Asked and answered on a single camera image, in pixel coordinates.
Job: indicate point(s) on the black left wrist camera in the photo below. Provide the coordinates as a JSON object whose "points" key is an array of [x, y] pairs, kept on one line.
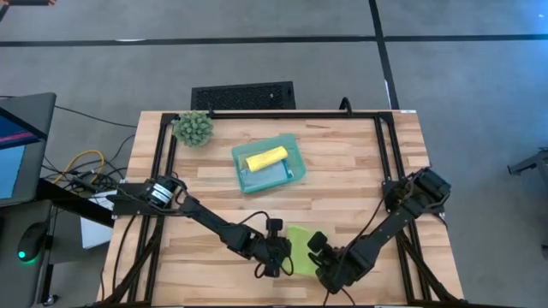
{"points": [[274, 226]]}

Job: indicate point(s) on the black floor stand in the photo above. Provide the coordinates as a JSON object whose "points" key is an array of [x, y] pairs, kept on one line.
{"points": [[535, 162]]}

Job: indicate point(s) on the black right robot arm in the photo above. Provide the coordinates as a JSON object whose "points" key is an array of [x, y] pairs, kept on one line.
{"points": [[398, 222]]}

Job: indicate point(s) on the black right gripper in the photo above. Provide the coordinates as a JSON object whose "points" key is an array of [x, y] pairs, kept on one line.
{"points": [[342, 269]]}

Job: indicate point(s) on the dark grey laptop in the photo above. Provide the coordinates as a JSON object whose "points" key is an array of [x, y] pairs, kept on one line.
{"points": [[21, 149]]}

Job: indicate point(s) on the black computer mouse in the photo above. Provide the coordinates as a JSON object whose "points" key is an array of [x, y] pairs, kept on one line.
{"points": [[32, 241]]}

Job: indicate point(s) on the teal translucent plastic bin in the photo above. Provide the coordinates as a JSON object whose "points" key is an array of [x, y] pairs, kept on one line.
{"points": [[297, 162]]}

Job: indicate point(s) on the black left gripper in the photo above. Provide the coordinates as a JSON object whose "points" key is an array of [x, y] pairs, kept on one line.
{"points": [[274, 254]]}

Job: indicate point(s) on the lime green microfiber towel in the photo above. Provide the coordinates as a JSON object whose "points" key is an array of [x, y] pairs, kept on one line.
{"points": [[301, 248]]}

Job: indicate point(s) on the light blue microfiber towel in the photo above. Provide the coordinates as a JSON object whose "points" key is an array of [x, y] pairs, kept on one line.
{"points": [[265, 177]]}

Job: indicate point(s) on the dark grey side desk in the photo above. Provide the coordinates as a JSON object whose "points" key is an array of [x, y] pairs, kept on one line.
{"points": [[13, 282]]}

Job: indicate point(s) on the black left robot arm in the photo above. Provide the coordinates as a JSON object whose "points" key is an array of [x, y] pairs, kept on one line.
{"points": [[205, 218]]}

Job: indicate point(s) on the black aluminium table frame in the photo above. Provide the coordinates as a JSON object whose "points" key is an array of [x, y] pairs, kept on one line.
{"points": [[387, 141]]}

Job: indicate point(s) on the white paper sheet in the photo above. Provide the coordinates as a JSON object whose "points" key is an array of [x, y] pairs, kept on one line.
{"points": [[94, 233]]}

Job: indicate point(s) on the yellow microfiber towel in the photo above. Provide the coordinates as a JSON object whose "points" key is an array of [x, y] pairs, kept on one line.
{"points": [[266, 159]]}

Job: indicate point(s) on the artificial plant in white pot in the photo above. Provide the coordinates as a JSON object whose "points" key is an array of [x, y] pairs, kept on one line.
{"points": [[192, 128]]}

